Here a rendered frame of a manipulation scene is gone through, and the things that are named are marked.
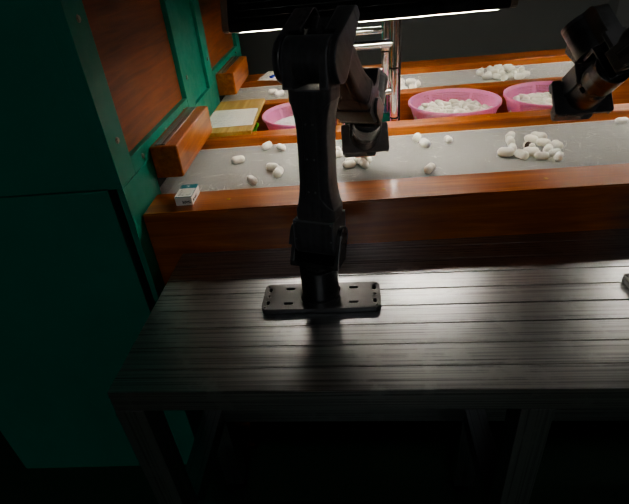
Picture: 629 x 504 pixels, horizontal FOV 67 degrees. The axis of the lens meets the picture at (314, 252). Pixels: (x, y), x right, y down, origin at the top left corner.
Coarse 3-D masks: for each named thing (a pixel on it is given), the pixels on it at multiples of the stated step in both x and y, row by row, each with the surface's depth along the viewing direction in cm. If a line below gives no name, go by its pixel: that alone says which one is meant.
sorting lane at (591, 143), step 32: (512, 128) 124; (544, 128) 122; (576, 128) 120; (608, 128) 118; (224, 160) 122; (256, 160) 120; (288, 160) 118; (384, 160) 113; (416, 160) 111; (448, 160) 110; (480, 160) 108; (512, 160) 106; (544, 160) 105; (576, 160) 104; (608, 160) 102
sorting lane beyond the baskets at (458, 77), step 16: (544, 64) 178; (560, 64) 176; (416, 80) 174; (432, 80) 172; (448, 80) 170; (464, 80) 168; (480, 80) 166; (496, 80) 165; (240, 96) 176; (256, 96) 174; (272, 96) 172
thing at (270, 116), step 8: (280, 104) 151; (288, 104) 152; (264, 112) 145; (272, 112) 149; (280, 112) 151; (288, 112) 153; (264, 120) 138; (272, 120) 149; (272, 128) 137; (280, 128) 135; (288, 128) 133
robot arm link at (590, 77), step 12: (600, 48) 75; (588, 60) 78; (600, 60) 75; (588, 72) 77; (600, 72) 75; (612, 72) 74; (624, 72) 73; (588, 84) 78; (600, 84) 76; (612, 84) 75; (600, 96) 79
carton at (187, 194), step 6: (186, 186) 99; (192, 186) 98; (198, 186) 99; (180, 192) 96; (186, 192) 96; (192, 192) 96; (198, 192) 99; (174, 198) 95; (180, 198) 95; (186, 198) 95; (192, 198) 95; (180, 204) 95; (186, 204) 95; (192, 204) 95
